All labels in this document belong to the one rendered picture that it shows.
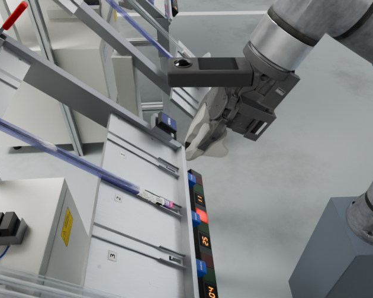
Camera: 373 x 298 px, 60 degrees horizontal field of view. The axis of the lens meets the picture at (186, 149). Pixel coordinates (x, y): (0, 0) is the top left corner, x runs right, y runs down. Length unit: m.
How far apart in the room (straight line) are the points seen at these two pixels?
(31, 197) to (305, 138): 1.56
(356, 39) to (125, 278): 0.45
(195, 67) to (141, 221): 0.30
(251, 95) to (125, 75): 0.59
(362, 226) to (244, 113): 0.56
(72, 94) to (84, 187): 1.06
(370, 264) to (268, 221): 0.68
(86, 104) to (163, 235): 0.32
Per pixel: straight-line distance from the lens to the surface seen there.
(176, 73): 0.43
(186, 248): 0.63
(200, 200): 0.78
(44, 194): 0.92
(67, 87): 0.72
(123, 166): 0.65
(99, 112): 0.74
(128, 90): 1.03
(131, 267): 0.55
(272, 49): 0.42
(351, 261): 0.95
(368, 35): 0.44
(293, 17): 0.42
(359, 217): 0.94
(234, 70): 0.44
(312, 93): 2.45
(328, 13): 0.42
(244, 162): 1.80
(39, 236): 0.84
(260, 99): 0.48
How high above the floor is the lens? 1.28
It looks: 44 degrees down
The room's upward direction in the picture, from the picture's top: straight up
